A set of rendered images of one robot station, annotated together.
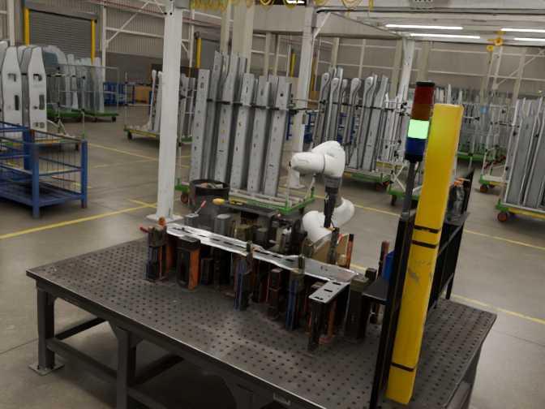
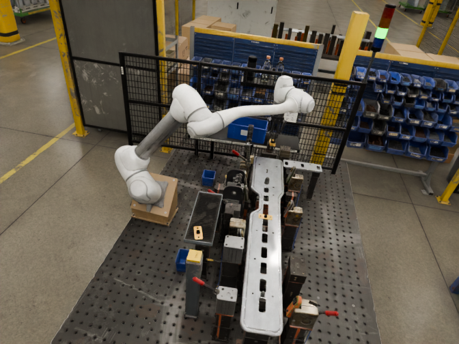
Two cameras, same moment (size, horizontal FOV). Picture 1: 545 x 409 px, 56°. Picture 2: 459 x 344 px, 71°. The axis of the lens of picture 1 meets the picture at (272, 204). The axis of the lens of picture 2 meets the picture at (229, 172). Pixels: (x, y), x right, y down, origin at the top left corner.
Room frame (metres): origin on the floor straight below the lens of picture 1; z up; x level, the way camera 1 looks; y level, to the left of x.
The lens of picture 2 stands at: (3.81, 1.29, 2.32)
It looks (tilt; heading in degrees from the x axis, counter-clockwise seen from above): 36 degrees down; 245
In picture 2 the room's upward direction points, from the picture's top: 6 degrees clockwise
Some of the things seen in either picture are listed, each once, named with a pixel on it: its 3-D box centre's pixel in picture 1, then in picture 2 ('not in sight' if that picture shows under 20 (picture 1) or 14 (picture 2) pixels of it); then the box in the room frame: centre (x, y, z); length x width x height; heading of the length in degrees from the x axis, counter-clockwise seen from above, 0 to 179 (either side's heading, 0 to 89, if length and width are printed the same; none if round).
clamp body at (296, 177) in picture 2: (293, 298); (292, 195); (2.63, -0.17, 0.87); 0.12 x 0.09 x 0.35; 153
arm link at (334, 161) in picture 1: (332, 161); (285, 89); (2.78, -0.30, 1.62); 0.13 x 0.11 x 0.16; 104
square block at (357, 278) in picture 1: (356, 309); (281, 166); (2.54, -0.50, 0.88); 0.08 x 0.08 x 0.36; 63
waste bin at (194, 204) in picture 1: (208, 212); not in sight; (6.01, 0.77, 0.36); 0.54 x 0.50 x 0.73; 148
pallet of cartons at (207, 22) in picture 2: not in sight; (212, 52); (1.69, -4.79, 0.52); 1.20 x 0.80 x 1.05; 55
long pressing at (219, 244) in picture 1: (248, 249); (266, 220); (3.00, 0.12, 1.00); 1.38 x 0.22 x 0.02; 63
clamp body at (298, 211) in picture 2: (243, 280); (289, 228); (2.81, 0.13, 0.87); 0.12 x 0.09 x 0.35; 153
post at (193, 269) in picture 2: (216, 232); (193, 287); (3.52, 0.38, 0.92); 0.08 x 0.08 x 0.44; 63
